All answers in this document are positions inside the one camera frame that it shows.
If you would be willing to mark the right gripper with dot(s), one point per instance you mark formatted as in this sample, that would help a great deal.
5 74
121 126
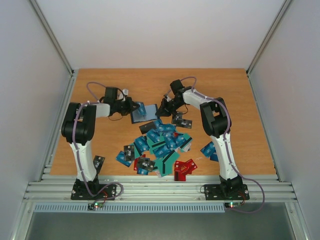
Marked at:
167 105

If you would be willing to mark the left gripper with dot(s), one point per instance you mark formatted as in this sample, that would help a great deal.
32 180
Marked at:
131 107

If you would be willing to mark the blue vip card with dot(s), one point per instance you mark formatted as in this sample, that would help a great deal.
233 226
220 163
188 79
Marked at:
141 109

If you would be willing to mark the dark blue card holder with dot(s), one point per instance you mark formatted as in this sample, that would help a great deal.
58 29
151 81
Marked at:
151 111

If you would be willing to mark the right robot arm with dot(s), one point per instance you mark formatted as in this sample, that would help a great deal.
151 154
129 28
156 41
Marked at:
216 123

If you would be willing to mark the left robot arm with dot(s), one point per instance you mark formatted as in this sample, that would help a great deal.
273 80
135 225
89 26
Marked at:
78 128

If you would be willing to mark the blue card top of pile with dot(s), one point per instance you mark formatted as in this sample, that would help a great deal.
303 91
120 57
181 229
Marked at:
160 127

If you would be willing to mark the blue card of pile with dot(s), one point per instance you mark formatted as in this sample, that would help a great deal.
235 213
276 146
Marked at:
141 171
160 127

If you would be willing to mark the plain black card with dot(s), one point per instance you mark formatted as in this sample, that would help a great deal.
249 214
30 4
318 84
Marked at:
147 127

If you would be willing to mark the black vip card upper right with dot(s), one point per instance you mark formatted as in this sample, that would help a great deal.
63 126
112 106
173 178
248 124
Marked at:
184 123

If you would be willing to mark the large teal card centre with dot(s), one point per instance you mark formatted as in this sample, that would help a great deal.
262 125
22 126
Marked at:
161 146

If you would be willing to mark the black vip card centre left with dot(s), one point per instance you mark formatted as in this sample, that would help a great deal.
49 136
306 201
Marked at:
129 153

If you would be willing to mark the teal card with stripe bottom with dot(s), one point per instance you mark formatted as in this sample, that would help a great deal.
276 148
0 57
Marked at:
165 164

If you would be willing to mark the black vip card on red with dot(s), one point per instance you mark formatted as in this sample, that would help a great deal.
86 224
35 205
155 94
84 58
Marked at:
145 164

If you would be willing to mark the blue card right upper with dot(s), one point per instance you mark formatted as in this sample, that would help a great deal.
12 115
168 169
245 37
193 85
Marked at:
208 150

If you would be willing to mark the red card bottom right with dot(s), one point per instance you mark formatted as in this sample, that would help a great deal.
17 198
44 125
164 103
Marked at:
185 167

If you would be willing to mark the white card with red print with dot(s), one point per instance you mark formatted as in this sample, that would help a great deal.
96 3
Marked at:
157 172

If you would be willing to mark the blue card bottom of pile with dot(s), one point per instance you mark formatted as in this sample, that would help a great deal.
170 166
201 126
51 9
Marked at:
141 171

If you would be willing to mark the black vip card far left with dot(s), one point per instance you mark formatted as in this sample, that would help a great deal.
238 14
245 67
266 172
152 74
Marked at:
98 162

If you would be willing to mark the blue card right lower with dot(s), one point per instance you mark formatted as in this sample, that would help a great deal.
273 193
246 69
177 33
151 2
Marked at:
214 157

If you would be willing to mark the left controller board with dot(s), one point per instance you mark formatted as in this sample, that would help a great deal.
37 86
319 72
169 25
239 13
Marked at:
95 206

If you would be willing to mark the controller board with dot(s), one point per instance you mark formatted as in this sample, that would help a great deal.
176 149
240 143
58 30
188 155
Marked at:
232 205
95 206

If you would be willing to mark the right controller board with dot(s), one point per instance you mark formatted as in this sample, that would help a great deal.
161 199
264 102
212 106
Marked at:
232 205

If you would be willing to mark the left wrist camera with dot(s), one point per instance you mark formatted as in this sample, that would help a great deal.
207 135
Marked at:
125 92

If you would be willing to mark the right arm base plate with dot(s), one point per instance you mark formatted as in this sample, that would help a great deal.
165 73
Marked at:
215 192

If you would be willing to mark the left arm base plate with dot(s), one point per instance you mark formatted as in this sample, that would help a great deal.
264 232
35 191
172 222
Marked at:
80 192

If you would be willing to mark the aluminium rail frame front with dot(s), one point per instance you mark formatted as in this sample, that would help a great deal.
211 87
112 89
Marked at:
150 188

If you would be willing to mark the grey slotted cable duct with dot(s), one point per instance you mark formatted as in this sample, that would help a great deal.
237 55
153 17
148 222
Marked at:
129 208

